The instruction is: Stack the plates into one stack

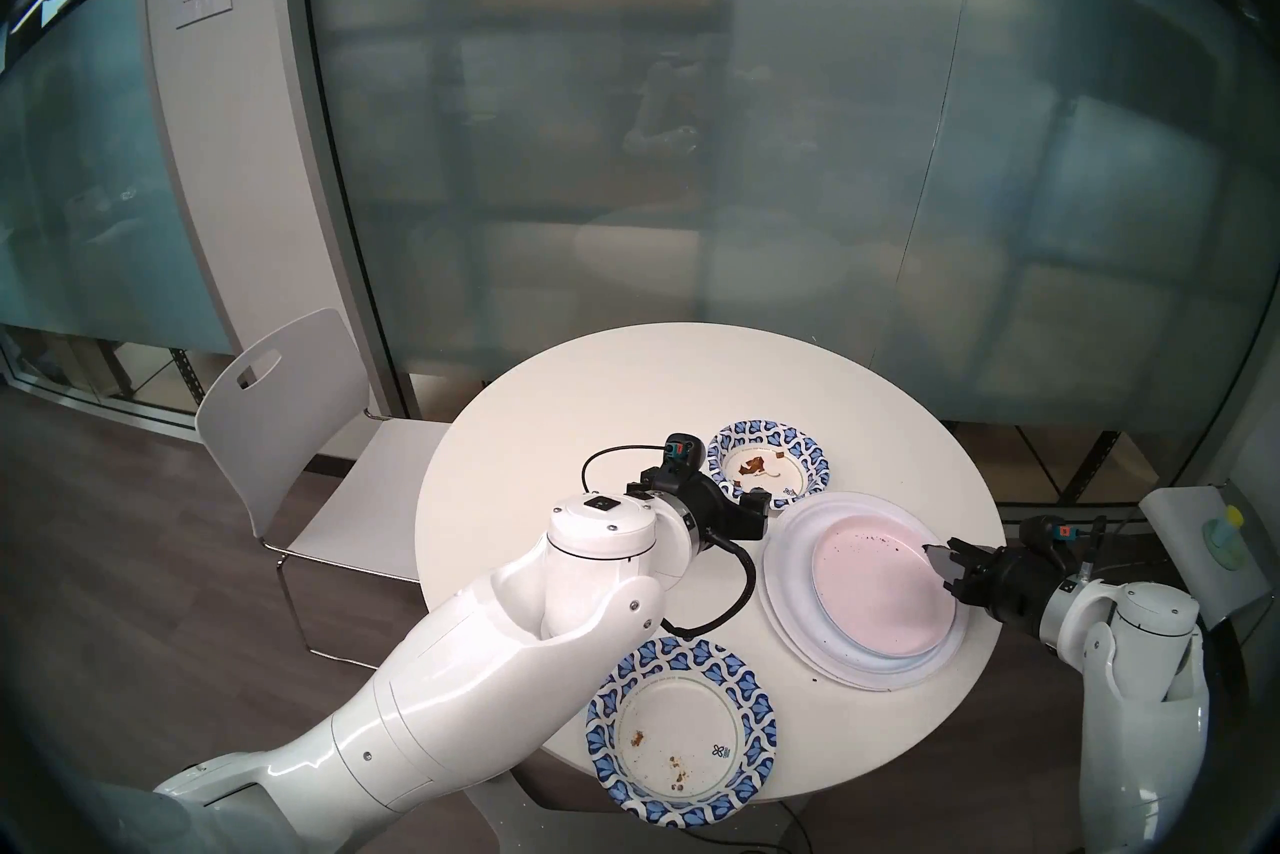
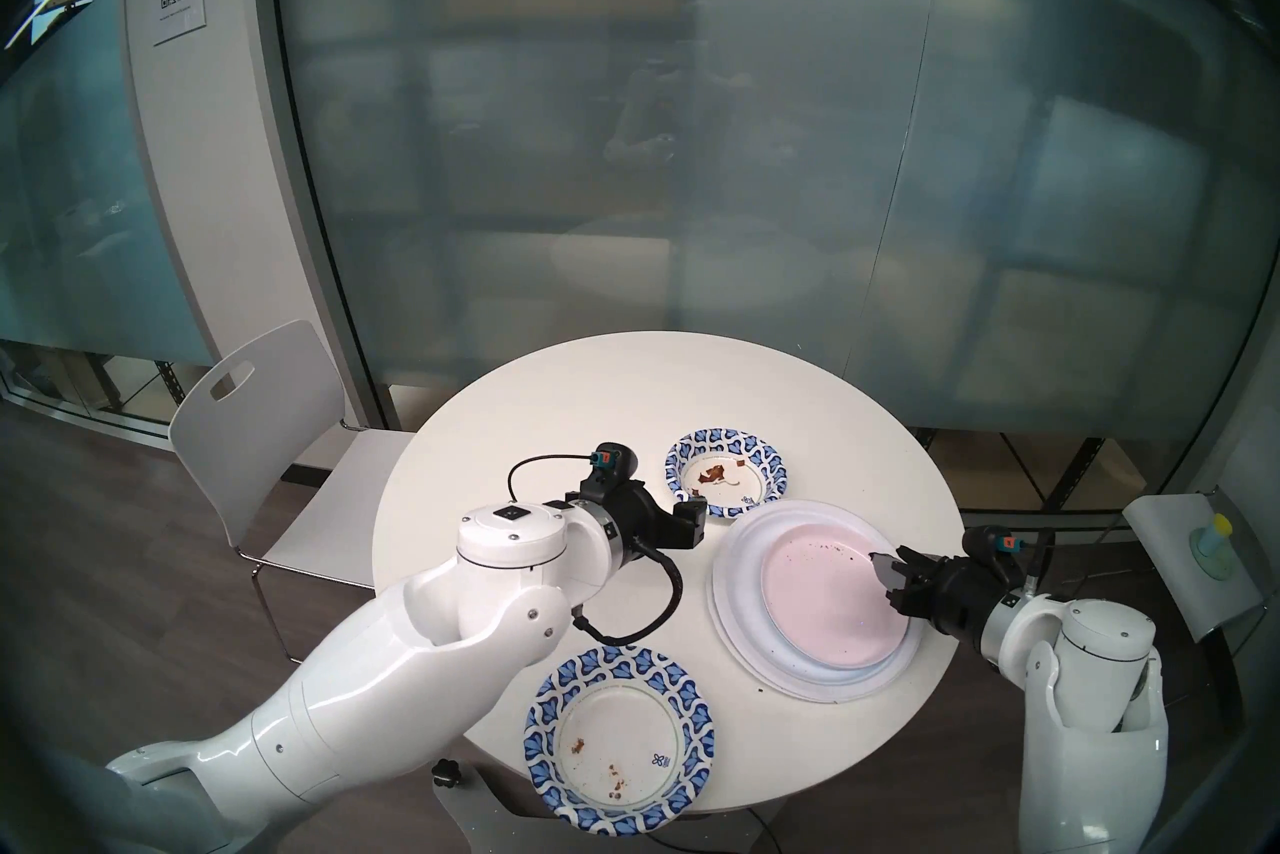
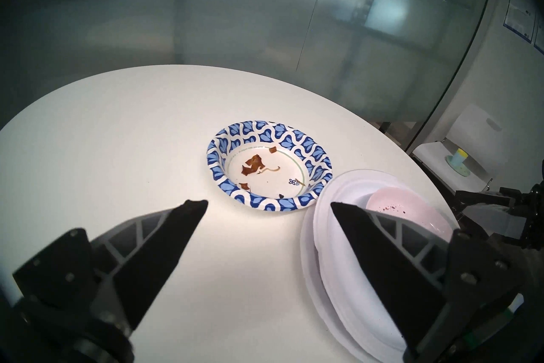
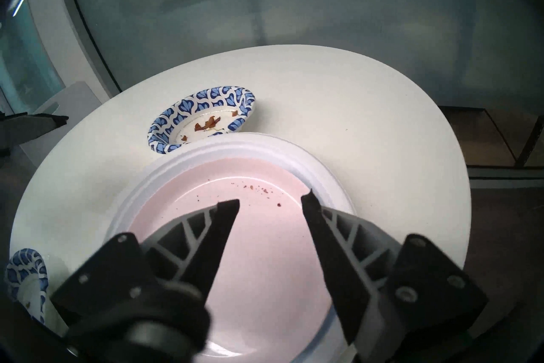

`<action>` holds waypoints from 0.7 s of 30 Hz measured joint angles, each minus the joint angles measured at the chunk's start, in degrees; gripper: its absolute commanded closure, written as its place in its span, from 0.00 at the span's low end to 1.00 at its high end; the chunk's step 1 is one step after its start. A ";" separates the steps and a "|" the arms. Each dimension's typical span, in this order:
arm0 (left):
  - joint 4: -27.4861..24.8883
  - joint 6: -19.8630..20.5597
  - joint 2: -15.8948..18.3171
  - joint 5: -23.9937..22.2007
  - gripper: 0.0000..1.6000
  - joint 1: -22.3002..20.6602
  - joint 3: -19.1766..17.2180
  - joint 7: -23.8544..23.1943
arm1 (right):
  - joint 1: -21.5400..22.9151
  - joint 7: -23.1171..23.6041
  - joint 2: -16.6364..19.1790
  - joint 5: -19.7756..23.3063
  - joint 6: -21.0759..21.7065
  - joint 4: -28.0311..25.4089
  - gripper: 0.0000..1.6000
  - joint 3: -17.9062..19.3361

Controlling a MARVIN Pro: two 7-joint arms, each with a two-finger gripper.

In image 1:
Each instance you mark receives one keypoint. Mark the large blue patterned paper plate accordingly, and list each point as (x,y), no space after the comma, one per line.
(680,732)

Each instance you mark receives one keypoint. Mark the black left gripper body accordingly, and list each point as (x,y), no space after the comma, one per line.
(700,512)

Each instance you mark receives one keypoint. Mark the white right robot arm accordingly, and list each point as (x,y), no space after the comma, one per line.
(1140,682)

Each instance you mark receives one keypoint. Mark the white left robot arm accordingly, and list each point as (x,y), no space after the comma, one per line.
(480,662)

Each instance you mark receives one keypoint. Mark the pink plate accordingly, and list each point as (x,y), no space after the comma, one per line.
(880,582)

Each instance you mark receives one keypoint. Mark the plain white paper plate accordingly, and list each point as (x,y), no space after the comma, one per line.
(790,562)

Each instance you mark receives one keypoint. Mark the small blue patterned paper bowl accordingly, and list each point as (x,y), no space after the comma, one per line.
(800,447)

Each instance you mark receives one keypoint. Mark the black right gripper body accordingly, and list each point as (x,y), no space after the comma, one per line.
(1030,582)

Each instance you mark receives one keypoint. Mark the few brown food scraps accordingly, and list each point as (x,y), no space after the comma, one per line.
(758,466)

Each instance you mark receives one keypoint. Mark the white paper plate with leftovers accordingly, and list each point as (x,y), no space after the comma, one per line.
(808,667)

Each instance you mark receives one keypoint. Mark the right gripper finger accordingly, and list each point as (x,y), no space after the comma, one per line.
(958,574)
(975,550)

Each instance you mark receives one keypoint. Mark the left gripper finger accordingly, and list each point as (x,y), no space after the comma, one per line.
(757,501)
(750,528)

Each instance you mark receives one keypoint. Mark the white chair with black legs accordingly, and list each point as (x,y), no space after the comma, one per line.
(1195,522)

